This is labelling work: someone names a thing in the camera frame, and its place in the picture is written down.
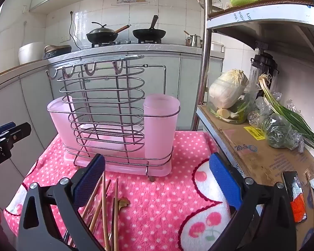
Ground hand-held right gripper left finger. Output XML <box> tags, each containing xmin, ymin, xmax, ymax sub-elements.
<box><xmin>17</xmin><ymin>154</ymin><xmax>106</xmax><ymax>251</ymax></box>

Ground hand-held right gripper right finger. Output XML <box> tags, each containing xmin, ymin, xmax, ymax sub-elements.
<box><xmin>207</xmin><ymin>153</ymin><xmax>296</xmax><ymax>251</ymax></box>

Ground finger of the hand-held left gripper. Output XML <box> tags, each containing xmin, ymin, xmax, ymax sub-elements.
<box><xmin>0</xmin><ymin>122</ymin><xmax>16</xmax><ymax>138</ymax></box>
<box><xmin>0</xmin><ymin>122</ymin><xmax>32</xmax><ymax>149</ymax></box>

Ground gold leaf-shaped spoon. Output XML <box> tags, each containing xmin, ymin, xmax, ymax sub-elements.
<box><xmin>118</xmin><ymin>197</ymin><xmax>131</xmax><ymax>211</ymax></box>

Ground tall pink plastic utensil cup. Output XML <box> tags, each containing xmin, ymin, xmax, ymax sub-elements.
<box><xmin>143</xmin><ymin>93</ymin><xmax>180</xmax><ymax>163</ymax></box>

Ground metal wire utensil rack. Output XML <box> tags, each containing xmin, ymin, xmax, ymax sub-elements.
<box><xmin>46</xmin><ymin>54</ymin><xmax>181</xmax><ymax>182</ymax></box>

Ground wide pink plastic utensil cup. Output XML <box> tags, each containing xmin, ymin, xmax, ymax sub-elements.
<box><xmin>47</xmin><ymin>96</ymin><xmax>74</xmax><ymax>149</ymax></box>

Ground pink plastic drip tray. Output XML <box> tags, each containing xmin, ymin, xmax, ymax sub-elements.
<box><xmin>63</xmin><ymin>125</ymin><xmax>172</xmax><ymax>175</ymax></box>

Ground cardboard sheet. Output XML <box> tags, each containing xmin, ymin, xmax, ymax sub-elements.
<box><xmin>199</xmin><ymin>105</ymin><xmax>314</xmax><ymax>251</ymax></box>

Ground pink polka dot blanket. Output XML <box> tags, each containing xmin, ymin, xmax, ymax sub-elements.
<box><xmin>3</xmin><ymin>129</ymin><xmax>252</xmax><ymax>251</ymax></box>

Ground black orange device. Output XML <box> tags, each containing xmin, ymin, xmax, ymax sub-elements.
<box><xmin>282</xmin><ymin>171</ymin><xmax>308</xmax><ymax>223</ymax></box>

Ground plastic bag of greens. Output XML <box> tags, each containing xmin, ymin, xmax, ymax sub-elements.
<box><xmin>247</xmin><ymin>91</ymin><xmax>305</xmax><ymax>152</ymax></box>

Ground clear plastic container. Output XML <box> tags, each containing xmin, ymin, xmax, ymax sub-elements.
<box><xmin>207</xmin><ymin>80</ymin><xmax>261</xmax><ymax>124</ymax></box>

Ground white rice cooker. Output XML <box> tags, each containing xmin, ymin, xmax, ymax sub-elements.
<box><xmin>18</xmin><ymin>42</ymin><xmax>46</xmax><ymax>64</ymax></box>

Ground black electric cooker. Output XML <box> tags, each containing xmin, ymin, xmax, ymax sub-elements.
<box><xmin>43</xmin><ymin>44</ymin><xmax>72</xmax><ymax>60</ymax></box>

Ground napa cabbage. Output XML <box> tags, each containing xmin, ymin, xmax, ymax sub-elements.
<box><xmin>209</xmin><ymin>69</ymin><xmax>249</xmax><ymax>109</ymax></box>

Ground green onions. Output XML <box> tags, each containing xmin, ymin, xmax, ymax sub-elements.
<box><xmin>259</xmin><ymin>74</ymin><xmax>314</xmax><ymax>157</ymax></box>

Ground kitchen counter cabinet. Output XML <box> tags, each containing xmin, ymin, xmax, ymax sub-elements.
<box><xmin>0</xmin><ymin>44</ymin><xmax>223</xmax><ymax>168</ymax></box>

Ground black blender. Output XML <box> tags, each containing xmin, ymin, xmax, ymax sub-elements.
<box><xmin>250</xmin><ymin>52</ymin><xmax>279</xmax><ymax>92</ymax></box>

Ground black wok with lid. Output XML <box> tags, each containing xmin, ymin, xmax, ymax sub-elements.
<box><xmin>86</xmin><ymin>22</ymin><xmax>132</xmax><ymax>44</ymax></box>

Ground gas stove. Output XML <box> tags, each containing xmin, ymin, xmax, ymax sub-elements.
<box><xmin>90</xmin><ymin>39</ymin><xmax>164</xmax><ymax>48</ymax></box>

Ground steel shelf pole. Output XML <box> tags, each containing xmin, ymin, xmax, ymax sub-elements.
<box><xmin>192</xmin><ymin>0</ymin><xmax>212</xmax><ymax>131</ymax></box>

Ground steel kettle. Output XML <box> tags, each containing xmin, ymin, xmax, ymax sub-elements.
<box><xmin>184</xmin><ymin>31</ymin><xmax>202</xmax><ymax>48</ymax></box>

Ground white shelf board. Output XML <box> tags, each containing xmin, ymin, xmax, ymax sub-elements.
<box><xmin>206</xmin><ymin>0</ymin><xmax>314</xmax><ymax>66</ymax></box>

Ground metal strainer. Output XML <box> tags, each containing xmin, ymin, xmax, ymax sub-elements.
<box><xmin>197</xmin><ymin>0</ymin><xmax>223</xmax><ymax>11</ymax></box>

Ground black power cable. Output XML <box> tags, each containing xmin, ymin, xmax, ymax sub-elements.
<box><xmin>69</xmin><ymin>12</ymin><xmax>81</xmax><ymax>50</ymax></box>

